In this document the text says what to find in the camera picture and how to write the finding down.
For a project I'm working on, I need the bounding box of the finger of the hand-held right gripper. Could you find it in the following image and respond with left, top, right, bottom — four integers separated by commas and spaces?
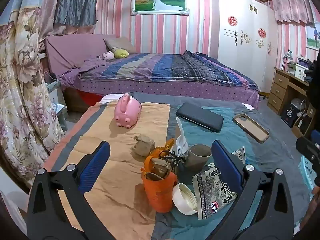
295, 136, 320, 172

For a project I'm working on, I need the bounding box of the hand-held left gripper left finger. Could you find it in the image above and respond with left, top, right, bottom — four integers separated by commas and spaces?
26, 141, 112, 240

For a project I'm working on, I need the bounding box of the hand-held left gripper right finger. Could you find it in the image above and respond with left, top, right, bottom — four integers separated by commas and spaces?
211, 140, 294, 240

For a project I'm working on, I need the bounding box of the light blue plastic basket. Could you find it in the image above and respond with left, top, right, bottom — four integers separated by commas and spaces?
298, 154, 320, 193

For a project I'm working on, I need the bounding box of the brown paper cup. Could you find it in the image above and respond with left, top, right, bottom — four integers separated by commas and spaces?
184, 144, 213, 176

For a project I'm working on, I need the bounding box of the printed snack packet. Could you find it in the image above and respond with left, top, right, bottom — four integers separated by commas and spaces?
192, 146, 247, 220

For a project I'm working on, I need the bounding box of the brown paper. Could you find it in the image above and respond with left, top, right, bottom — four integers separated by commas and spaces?
132, 134, 155, 161

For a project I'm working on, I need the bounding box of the white face mask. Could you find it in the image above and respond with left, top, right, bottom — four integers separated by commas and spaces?
160, 117, 189, 168

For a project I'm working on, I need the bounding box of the white plastic lid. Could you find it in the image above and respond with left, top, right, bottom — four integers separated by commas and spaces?
172, 182, 198, 216

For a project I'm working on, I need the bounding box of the brown paper wad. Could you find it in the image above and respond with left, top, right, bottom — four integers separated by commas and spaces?
146, 157, 173, 181

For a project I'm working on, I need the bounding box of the orange cup with items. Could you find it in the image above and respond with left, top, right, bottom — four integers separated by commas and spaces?
141, 155, 178, 213

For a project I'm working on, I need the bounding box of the person's right hand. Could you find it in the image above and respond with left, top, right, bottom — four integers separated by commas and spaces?
307, 185, 320, 228

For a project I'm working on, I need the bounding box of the black box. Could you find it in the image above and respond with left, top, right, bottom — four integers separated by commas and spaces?
281, 104, 300, 128

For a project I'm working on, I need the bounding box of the beige phone case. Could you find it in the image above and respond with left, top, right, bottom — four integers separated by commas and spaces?
232, 113, 270, 144

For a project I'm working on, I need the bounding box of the white fan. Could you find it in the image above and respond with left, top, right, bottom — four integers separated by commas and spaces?
291, 97, 307, 112

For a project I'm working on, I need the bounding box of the black textured phone case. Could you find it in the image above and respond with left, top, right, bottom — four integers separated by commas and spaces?
176, 102, 224, 133

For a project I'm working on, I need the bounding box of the pink pig toy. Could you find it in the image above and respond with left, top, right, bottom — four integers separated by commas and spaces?
114, 93, 142, 128

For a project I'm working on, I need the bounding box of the black garment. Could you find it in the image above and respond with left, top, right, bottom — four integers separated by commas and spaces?
305, 55, 320, 120

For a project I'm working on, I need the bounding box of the light blue plastic item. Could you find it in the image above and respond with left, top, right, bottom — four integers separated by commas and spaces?
46, 80, 68, 130

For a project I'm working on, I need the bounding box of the wooden desk with drawers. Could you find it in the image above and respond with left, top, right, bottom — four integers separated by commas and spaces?
267, 67, 315, 138

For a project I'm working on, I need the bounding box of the white box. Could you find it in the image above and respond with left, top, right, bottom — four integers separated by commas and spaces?
294, 64, 310, 82

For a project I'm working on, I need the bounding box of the purple bag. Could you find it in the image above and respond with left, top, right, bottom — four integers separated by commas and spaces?
297, 57, 313, 67

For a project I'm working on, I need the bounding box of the purple bed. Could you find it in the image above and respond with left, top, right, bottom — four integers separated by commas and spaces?
45, 34, 260, 113

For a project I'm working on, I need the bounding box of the desk lamp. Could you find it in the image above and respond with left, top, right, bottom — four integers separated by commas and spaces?
282, 49, 294, 71

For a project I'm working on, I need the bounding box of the white wardrobe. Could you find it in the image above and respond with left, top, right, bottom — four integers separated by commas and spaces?
210, 0, 278, 93

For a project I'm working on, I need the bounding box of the pink plush toy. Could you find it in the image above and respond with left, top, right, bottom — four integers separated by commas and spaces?
98, 51, 115, 61

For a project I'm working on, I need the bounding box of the floral curtain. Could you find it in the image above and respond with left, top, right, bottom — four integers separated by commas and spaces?
0, 0, 65, 188

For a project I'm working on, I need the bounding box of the small framed picture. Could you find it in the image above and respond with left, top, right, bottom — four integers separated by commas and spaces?
305, 21, 320, 48

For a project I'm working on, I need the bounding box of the striped purple blue quilt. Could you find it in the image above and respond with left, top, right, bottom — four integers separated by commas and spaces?
79, 51, 259, 90

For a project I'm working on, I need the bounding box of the brown pillow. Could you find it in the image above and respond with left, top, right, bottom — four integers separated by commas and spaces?
104, 37, 137, 54

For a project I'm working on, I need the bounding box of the pink curtain valance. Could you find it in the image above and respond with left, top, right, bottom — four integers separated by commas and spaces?
272, 0, 314, 27

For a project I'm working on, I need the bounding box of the grey hanging cloth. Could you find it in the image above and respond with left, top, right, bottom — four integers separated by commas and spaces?
54, 0, 98, 27

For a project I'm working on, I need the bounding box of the framed wedding picture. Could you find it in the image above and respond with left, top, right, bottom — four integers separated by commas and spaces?
130, 0, 190, 16

